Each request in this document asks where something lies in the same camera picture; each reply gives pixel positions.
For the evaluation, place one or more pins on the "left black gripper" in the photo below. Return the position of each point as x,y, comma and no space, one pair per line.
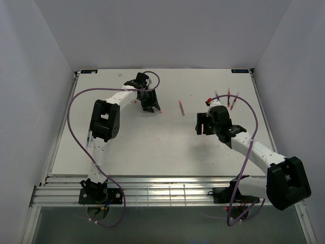
152,102

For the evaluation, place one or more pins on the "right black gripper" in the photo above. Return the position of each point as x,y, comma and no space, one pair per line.
202,118

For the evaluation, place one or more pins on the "pink highlighter pen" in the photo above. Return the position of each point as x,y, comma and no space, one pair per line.
181,108

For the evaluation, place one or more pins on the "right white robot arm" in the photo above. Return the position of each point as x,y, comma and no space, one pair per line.
286,182

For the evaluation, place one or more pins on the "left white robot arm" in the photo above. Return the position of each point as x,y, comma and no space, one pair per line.
105,124

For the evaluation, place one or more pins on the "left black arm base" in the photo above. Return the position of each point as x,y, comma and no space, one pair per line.
113,195

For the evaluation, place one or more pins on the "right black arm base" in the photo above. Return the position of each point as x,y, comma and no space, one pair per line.
223,195

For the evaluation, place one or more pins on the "orange tipped red pen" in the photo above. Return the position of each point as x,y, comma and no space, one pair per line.
228,97

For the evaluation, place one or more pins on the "red highlighter pen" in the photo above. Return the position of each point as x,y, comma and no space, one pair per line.
234,101

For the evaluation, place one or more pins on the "dark blue pen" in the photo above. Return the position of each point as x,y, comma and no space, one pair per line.
88,138

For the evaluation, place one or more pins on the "right blue table label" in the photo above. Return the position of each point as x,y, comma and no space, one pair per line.
240,71

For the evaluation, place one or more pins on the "blue table label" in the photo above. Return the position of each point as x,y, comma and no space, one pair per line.
240,71
89,71

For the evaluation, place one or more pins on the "left blue table label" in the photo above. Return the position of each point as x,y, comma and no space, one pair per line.
89,71

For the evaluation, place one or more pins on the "aluminium table frame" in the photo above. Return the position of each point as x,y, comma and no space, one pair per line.
154,157

